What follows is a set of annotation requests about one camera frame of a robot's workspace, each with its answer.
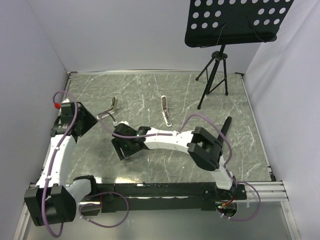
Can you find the stapler top part white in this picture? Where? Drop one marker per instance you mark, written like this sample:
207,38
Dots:
112,109

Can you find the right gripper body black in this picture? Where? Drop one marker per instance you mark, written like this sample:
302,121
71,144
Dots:
126,147

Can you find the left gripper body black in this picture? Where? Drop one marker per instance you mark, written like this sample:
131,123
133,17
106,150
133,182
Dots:
86,119

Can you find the black music stand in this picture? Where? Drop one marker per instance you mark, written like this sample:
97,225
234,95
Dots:
220,23

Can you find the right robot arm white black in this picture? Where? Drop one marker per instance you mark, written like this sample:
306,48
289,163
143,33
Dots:
205,149

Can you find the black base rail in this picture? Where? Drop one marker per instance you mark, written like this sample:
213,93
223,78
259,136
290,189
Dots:
160,196

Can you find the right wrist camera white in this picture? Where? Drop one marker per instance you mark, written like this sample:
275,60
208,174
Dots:
124,122

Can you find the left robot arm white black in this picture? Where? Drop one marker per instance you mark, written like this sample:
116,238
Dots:
51,195

